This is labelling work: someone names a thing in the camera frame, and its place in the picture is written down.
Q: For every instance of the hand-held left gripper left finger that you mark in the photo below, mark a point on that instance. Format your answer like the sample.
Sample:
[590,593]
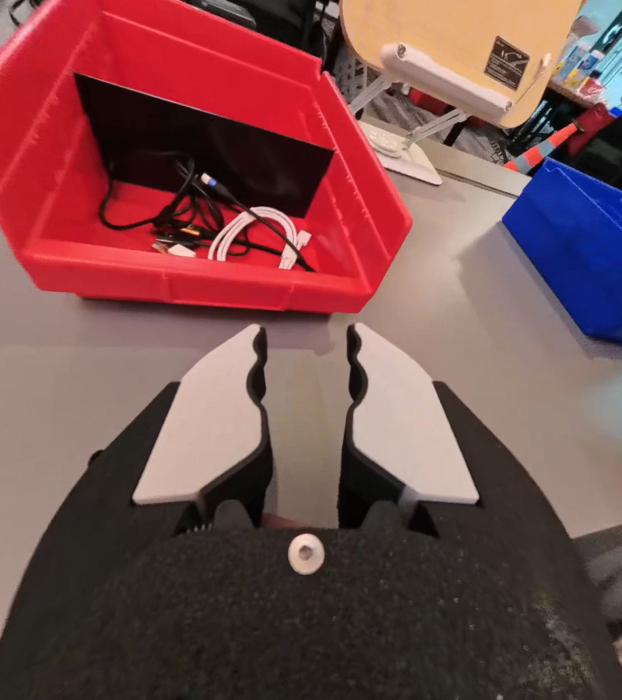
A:
[201,432]

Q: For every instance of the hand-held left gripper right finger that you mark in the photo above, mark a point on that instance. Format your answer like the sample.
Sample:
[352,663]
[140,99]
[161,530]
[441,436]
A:
[409,432]

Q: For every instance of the blue storage bin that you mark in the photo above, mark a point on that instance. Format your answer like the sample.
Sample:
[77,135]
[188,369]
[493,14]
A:
[579,257]

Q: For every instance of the red storage bin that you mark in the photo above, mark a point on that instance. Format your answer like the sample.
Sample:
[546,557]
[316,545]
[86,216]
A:
[26,164]

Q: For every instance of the grey desk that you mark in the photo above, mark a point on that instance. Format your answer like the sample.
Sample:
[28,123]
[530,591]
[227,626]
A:
[453,306]

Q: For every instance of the black divider of red bin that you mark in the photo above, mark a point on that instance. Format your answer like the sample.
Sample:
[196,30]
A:
[207,142]

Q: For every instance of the orange traffic cone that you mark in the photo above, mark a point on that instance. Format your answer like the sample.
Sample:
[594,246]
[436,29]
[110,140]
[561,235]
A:
[546,147]

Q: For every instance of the wooden stand with white base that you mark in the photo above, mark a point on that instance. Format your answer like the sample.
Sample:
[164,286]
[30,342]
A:
[442,38]

